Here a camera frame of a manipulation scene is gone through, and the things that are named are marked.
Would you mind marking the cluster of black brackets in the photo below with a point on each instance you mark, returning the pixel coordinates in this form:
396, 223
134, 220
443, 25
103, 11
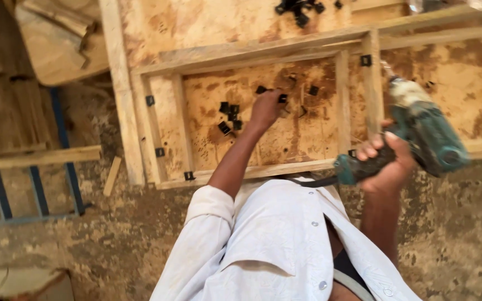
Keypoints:
230, 117

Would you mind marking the person's left fingers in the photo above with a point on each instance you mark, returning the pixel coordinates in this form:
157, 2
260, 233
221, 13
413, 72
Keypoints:
278, 99

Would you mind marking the heap of black brackets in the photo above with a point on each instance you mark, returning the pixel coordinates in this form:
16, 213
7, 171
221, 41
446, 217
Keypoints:
299, 10

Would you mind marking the person's right fingers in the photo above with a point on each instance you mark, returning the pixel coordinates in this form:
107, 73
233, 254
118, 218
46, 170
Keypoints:
375, 146

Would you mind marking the curved plywood sheet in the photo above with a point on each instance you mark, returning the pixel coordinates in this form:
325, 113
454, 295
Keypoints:
57, 46

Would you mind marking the long wooden slat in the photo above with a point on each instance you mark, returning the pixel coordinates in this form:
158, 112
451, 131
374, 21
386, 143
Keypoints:
36, 158

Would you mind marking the clear plastic wrap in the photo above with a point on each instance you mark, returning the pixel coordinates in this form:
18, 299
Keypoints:
450, 5

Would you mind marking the small wooden frame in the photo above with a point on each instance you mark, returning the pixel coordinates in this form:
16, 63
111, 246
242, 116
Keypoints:
249, 52

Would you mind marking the short wooden stick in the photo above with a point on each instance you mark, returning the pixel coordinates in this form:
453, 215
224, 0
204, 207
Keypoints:
112, 176

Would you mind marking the dark undershirt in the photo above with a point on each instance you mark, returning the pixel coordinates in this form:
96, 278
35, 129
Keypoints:
347, 263

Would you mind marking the black metal corner bracket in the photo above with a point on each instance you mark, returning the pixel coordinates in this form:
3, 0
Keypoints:
352, 153
189, 175
365, 60
282, 98
260, 89
313, 90
150, 100
160, 152

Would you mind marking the blue metal rack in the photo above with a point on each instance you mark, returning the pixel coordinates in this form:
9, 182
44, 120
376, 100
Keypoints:
38, 192

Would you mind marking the person's left hand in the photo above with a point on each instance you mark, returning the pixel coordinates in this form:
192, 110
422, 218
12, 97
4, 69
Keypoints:
264, 111

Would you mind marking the large wooden frame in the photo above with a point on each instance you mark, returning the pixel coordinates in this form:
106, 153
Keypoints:
442, 35

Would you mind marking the person's right hand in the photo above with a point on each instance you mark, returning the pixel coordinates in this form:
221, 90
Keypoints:
398, 169

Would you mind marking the stack of wooden planks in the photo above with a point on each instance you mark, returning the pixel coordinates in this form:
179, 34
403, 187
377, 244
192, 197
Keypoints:
2, 83

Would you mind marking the white button shirt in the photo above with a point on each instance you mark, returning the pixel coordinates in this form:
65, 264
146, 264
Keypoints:
274, 242

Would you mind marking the teal power drill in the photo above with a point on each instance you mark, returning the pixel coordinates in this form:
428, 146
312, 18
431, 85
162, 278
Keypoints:
427, 129

